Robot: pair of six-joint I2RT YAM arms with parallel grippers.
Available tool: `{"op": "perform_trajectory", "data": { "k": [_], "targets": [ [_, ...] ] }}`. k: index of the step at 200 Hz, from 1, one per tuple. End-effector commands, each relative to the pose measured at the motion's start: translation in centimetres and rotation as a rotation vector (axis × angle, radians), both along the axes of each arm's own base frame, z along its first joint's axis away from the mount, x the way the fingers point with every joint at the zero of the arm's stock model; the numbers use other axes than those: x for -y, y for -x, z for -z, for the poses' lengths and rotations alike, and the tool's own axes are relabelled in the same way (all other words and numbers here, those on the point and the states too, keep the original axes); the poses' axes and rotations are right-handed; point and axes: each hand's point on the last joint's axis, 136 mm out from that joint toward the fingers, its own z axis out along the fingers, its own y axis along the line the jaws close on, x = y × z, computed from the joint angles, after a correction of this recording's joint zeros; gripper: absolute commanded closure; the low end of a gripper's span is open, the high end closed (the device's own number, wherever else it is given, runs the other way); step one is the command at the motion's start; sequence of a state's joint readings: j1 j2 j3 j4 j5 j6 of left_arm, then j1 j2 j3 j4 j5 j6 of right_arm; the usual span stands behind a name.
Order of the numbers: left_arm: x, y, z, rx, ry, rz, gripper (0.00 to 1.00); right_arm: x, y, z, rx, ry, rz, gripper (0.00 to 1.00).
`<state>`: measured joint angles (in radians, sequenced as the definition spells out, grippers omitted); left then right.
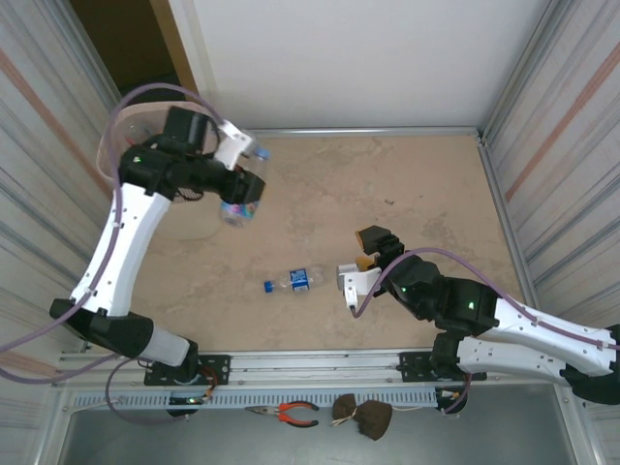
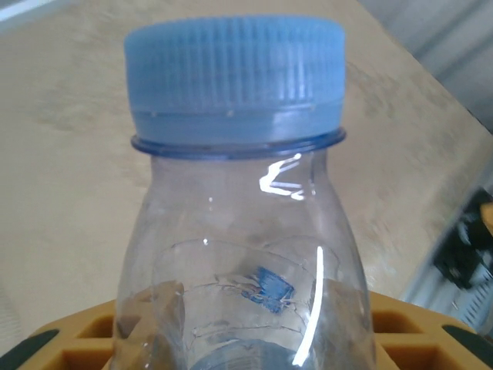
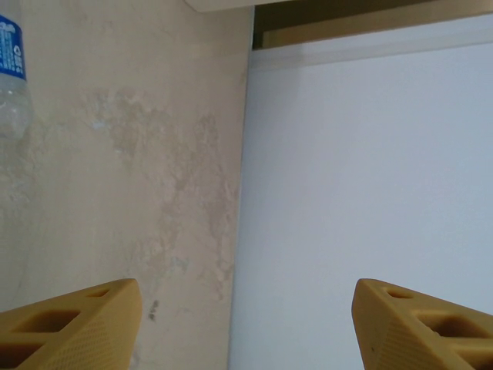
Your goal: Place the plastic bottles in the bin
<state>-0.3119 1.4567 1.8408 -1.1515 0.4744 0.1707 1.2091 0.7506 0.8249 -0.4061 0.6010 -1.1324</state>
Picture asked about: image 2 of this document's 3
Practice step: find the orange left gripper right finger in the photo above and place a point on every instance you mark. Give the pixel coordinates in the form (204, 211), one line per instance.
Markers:
(435, 339)

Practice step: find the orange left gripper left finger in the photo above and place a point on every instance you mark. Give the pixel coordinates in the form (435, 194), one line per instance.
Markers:
(69, 335)

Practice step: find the blue-capped bottle colourful label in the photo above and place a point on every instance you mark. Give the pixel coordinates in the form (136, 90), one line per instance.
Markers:
(239, 231)

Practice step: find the aluminium mounting rail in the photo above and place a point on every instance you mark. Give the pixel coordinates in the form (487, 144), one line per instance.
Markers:
(427, 285)

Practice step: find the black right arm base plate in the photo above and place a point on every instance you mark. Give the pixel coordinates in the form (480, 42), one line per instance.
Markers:
(462, 254)

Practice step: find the aluminium frame bar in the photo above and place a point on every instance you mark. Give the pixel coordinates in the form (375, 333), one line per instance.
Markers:
(15, 11)

